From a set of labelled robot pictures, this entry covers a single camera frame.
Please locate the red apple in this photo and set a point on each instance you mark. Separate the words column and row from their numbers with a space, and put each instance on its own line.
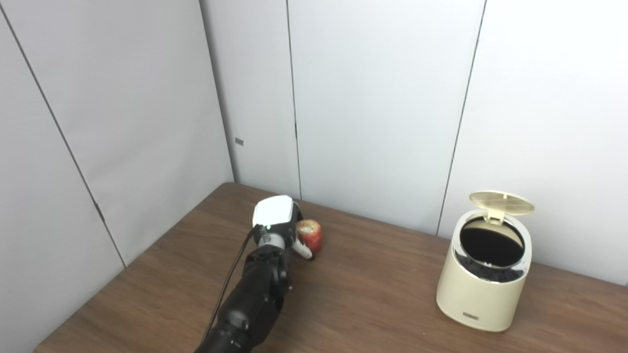
column 311, row 236

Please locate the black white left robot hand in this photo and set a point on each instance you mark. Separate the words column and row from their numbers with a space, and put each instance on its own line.
column 272, row 211

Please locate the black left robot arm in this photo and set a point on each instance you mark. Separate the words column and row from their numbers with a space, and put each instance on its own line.
column 255, row 294

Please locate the round cream bin lid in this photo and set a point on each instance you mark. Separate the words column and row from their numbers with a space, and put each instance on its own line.
column 501, row 202

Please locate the cream-colored bin body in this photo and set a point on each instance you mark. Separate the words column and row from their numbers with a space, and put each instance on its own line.
column 478, row 301

